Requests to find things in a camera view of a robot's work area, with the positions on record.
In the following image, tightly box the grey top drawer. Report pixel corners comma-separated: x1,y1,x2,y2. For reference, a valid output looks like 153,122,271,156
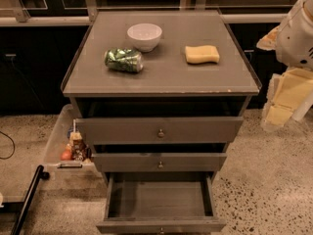
76,117,243,145

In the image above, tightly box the grey bottom drawer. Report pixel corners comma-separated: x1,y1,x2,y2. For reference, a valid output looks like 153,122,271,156
97,172,225,235

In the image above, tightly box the red round fruit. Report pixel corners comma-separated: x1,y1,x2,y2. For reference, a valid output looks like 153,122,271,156
61,150,72,161

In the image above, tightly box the yellow sponge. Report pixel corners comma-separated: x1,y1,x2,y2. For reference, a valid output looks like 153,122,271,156
185,45,220,64

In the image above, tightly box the clear plastic storage bin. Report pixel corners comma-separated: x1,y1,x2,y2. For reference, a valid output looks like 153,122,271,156
43,104,95,171

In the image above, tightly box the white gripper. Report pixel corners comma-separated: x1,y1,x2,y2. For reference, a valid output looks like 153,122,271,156
256,0,313,69

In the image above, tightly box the grey middle drawer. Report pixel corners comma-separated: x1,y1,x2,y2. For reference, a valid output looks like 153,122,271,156
93,153,227,172

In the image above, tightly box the black metal pole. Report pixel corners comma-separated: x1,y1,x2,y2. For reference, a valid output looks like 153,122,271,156
10,165,50,235

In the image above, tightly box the black cable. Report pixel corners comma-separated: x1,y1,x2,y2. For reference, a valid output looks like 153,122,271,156
0,130,17,161

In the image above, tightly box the metal window frame rail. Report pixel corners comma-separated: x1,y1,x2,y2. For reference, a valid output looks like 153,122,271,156
0,0,297,25

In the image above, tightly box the brown snack package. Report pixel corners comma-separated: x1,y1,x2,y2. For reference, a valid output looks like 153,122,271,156
69,132,87,161

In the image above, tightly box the white ceramic bowl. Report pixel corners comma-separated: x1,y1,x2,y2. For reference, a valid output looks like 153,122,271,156
127,23,162,52

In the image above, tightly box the grey drawer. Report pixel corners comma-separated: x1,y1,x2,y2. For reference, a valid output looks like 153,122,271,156
76,117,243,145
93,153,227,172
97,172,225,235

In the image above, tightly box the grey drawer cabinet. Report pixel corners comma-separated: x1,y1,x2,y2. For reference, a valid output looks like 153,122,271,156
60,10,262,184

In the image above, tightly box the crushed green soda can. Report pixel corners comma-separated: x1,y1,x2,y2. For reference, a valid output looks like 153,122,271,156
104,48,144,72

